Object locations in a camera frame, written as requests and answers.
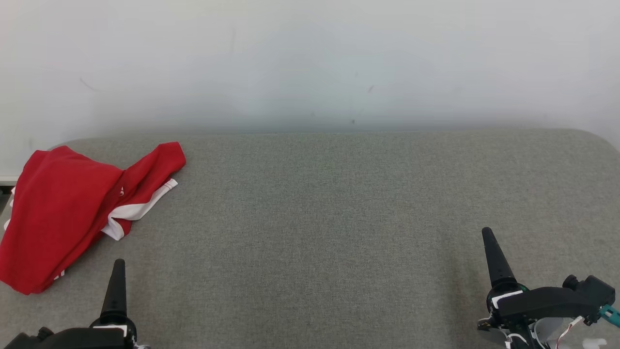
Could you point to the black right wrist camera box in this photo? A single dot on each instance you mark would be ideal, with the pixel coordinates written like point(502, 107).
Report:
point(593, 291)

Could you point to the white wall skirting board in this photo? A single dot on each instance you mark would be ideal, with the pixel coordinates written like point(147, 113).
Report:
point(7, 180)

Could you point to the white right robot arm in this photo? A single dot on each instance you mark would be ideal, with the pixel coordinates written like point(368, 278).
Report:
point(547, 332)

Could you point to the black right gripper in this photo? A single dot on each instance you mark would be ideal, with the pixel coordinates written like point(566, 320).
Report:
point(542, 303)

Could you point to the red Bulls basketball jersey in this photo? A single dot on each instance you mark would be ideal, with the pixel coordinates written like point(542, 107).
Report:
point(48, 218)

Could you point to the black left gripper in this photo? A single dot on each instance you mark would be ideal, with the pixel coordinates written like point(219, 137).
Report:
point(97, 339)

